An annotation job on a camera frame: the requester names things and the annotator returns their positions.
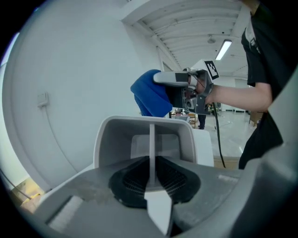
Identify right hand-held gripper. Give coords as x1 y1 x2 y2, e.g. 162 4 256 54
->
153 59 221 116

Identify person's right forearm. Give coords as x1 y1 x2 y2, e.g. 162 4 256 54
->
205 81 273 112

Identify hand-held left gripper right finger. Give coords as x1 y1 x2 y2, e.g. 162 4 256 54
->
155 139 296 238

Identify white wall cable conduit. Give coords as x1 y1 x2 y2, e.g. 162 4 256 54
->
43 106 81 174

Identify brown cardboard box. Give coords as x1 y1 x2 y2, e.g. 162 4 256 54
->
248 111 263 126

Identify grey floor cable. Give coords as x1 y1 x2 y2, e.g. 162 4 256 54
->
0 167 32 201

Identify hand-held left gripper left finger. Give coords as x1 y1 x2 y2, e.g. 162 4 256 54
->
34 155 170 238

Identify blue cloth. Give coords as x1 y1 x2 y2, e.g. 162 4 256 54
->
130 69 173 117

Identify person's black t-shirt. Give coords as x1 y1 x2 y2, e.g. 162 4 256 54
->
238 0 298 170

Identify long ceiling lamp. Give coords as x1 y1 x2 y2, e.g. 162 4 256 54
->
215 39 233 61

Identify white wall socket box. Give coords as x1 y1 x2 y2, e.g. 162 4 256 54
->
37 92 50 108

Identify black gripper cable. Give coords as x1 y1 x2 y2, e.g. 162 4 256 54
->
213 113 227 168

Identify white plastic box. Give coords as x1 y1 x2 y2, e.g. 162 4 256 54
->
93 115 215 236

